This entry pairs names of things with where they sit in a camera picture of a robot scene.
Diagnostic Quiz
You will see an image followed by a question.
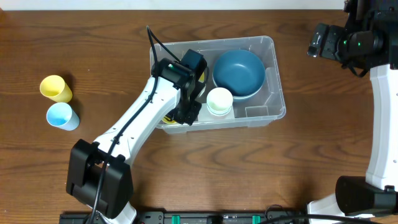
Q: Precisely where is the cream cup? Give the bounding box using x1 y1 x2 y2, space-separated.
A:
206 87 233 111

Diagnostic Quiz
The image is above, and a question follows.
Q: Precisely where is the blue bowl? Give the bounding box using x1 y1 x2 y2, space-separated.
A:
212 49 266 96
233 89 261 102

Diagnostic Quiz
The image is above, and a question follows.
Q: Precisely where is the yellow bowl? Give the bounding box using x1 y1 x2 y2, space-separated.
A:
198 72 206 83

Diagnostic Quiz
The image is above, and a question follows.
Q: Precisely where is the green cup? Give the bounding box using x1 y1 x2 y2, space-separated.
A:
207 105 233 116

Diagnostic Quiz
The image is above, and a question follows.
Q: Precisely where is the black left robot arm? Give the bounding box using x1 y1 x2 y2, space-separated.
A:
67 50 207 223

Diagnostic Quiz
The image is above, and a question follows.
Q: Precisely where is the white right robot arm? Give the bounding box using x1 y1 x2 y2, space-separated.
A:
307 0 397 223

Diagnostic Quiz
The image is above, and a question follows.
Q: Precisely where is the clear plastic storage bin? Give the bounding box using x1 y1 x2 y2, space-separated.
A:
150 36 286 134

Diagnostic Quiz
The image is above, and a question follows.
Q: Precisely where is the light blue cup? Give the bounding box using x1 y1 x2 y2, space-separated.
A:
46 103 80 131

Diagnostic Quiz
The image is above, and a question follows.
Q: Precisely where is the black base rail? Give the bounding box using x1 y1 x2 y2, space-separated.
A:
58 210 371 224

